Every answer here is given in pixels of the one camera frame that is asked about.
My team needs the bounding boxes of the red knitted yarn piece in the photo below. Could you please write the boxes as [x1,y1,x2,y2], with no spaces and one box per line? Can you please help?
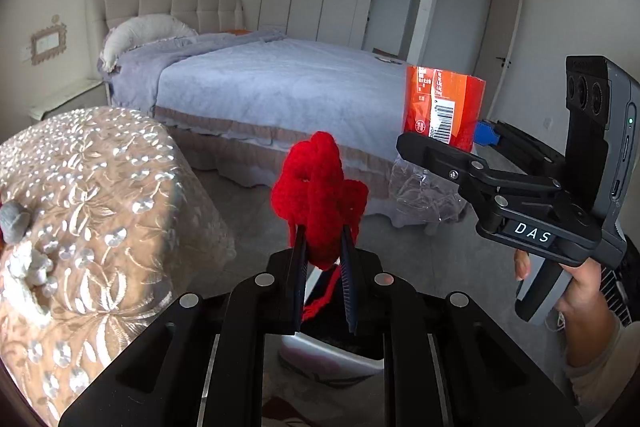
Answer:
[271,130,369,323]

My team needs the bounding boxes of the gold wall frame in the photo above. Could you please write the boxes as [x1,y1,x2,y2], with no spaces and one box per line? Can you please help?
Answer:
[30,23,69,68]

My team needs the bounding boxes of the plastic bottle with red label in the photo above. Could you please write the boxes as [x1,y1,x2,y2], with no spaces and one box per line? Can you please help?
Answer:
[389,66,487,228]

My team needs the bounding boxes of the person's right forearm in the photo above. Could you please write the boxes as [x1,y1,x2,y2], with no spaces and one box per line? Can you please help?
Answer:
[562,307,640,410]

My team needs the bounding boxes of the beige embroidered sequin cloth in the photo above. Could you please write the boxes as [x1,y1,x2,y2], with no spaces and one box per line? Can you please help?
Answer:
[0,105,237,426]

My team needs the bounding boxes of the lavender quilt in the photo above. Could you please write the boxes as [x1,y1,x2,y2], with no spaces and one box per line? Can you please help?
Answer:
[97,28,417,148]

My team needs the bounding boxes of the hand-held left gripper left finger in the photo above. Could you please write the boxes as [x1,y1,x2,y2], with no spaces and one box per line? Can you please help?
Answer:
[59,227,307,427]

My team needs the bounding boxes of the bed with ruffled skirt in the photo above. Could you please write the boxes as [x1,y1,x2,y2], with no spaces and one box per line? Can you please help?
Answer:
[84,0,473,229]

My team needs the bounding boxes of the white trash bin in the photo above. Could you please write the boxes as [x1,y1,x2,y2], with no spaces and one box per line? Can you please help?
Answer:
[277,257,387,382]

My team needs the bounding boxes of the white nightstand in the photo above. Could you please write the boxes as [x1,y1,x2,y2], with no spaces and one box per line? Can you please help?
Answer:
[27,79,110,124]

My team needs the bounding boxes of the beige tufted headboard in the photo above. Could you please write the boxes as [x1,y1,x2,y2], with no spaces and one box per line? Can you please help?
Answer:
[84,0,246,72]

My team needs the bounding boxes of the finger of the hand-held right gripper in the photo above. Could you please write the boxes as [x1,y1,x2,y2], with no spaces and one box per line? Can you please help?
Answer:
[475,119,568,182]
[396,132,563,228]

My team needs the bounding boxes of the white pillow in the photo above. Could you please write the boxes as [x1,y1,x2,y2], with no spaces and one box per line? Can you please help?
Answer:
[101,14,198,68]

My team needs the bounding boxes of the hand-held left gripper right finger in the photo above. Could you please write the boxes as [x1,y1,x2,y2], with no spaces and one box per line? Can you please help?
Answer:
[341,238,584,427]

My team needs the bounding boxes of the person's right hand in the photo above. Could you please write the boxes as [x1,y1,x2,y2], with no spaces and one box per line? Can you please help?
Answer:
[513,251,623,348]

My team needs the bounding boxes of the beige room door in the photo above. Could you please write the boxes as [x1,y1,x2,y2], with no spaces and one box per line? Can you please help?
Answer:
[474,0,527,120]

